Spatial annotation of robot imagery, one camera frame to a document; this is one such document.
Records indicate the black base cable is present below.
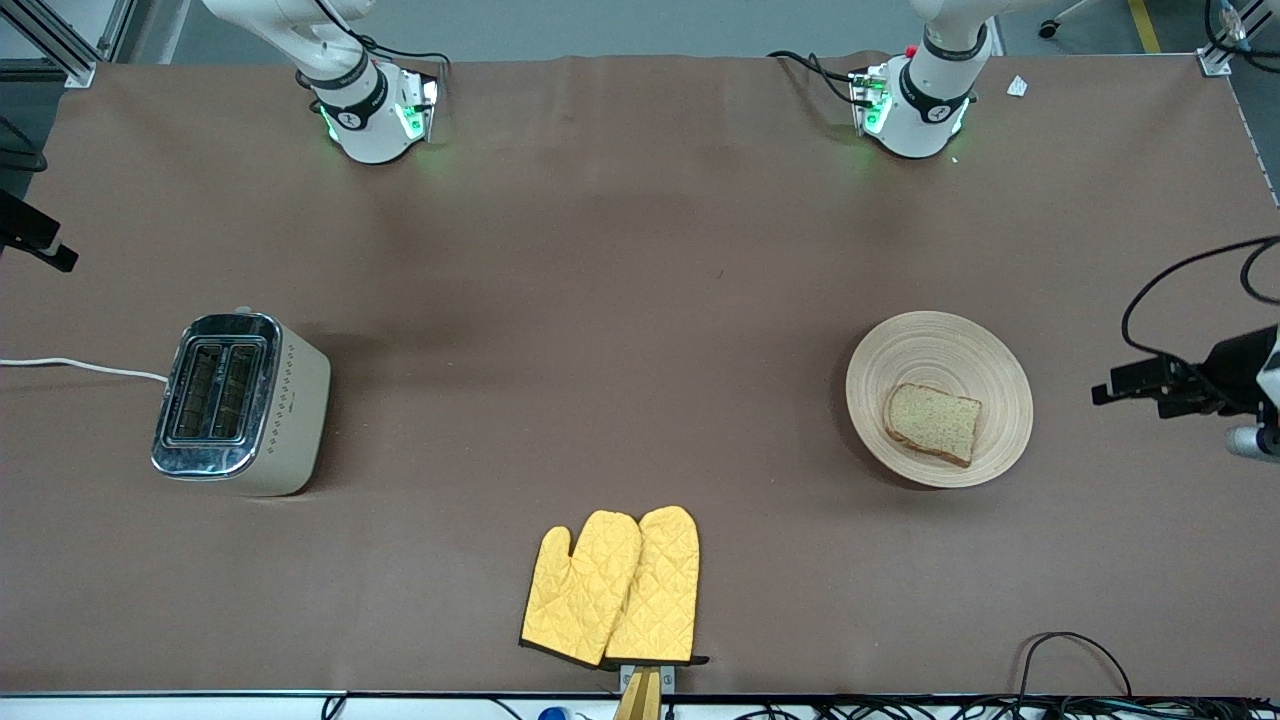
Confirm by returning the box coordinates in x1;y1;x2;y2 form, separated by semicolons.
355;30;451;73
767;50;863;107

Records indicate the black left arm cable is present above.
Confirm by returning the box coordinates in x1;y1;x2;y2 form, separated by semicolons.
1120;235;1280;366

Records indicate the white toaster power cable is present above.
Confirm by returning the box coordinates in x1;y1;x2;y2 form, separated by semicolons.
0;357;171;386

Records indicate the yellow quilted oven mitt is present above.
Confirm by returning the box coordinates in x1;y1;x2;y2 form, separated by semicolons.
603;505;710;668
519;510;643;668

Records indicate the brown table cloth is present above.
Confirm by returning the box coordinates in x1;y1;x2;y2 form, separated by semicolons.
0;52;1280;697

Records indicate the black cable bundle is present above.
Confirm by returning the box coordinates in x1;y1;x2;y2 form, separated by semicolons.
735;695;1280;720

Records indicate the round wooden plate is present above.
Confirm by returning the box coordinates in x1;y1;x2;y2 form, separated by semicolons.
845;310;1035;490

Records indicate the beige chrome two-slot toaster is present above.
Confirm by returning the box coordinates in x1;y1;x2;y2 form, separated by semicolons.
150;308;333;498

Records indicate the black left base cable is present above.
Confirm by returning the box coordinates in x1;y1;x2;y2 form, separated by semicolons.
767;50;863;107

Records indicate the brown toast slice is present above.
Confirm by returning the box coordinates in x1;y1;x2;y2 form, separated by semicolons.
882;382;984;469

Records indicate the aluminium frame post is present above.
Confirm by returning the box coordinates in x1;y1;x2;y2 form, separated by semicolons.
0;0;98;89
1197;0;1280;78

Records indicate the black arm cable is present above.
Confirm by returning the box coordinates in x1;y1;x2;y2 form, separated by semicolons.
1120;235;1280;366
0;115;48;174

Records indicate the yellow clamp with metal plate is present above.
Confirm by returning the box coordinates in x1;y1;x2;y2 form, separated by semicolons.
612;662;677;720

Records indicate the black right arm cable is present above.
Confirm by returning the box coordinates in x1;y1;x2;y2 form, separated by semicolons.
0;115;48;174

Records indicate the black right base cable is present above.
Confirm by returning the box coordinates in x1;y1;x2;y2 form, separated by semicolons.
355;30;451;73

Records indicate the black looped cable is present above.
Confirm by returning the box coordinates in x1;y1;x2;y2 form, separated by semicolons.
1015;630;1136;701

